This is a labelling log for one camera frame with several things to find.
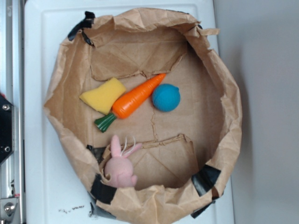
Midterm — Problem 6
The orange plastic toy carrot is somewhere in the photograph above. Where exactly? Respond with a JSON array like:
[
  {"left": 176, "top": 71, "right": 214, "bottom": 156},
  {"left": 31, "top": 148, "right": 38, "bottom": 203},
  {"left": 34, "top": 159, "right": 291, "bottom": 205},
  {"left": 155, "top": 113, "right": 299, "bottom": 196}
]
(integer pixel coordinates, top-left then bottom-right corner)
[{"left": 94, "top": 73, "right": 166, "bottom": 133}]

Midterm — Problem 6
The blue rubber ball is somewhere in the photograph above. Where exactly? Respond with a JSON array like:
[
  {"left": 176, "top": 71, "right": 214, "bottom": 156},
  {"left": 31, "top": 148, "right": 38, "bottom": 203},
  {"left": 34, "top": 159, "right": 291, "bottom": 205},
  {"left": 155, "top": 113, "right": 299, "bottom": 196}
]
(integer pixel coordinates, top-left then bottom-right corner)
[{"left": 152, "top": 84, "right": 180, "bottom": 112}]

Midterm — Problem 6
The brown paper bag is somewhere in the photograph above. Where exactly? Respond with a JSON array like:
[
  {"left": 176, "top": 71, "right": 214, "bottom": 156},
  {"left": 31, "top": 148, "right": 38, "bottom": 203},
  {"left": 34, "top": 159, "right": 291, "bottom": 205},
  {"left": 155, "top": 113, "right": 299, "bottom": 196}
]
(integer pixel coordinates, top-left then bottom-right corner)
[{"left": 44, "top": 8, "right": 242, "bottom": 224}]

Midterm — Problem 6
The yellow sponge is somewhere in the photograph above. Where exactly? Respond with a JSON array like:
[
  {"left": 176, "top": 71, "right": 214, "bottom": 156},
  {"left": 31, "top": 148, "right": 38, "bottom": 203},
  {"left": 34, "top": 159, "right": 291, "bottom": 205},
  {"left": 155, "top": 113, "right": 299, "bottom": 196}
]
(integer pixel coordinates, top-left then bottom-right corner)
[{"left": 79, "top": 77, "right": 127, "bottom": 115}]

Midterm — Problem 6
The pink plush bunny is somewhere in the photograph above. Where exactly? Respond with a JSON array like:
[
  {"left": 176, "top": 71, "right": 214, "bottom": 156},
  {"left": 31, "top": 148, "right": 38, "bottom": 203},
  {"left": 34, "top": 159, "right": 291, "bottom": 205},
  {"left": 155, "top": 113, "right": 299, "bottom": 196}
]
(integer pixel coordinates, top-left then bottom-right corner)
[{"left": 104, "top": 135, "right": 142, "bottom": 188}]

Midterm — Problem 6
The white plastic tray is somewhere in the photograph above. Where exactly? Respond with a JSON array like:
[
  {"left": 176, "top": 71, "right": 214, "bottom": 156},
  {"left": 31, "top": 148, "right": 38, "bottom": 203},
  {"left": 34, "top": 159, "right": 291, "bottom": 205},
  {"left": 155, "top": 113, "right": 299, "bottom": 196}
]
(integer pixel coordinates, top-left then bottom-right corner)
[{"left": 23, "top": 0, "right": 235, "bottom": 224}]

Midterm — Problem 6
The metal frame with black bracket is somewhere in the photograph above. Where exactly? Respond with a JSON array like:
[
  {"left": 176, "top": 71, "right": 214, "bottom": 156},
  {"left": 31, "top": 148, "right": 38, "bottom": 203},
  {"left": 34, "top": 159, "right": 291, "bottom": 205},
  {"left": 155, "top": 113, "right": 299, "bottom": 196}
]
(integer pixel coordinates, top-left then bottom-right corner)
[{"left": 0, "top": 0, "right": 26, "bottom": 224}]

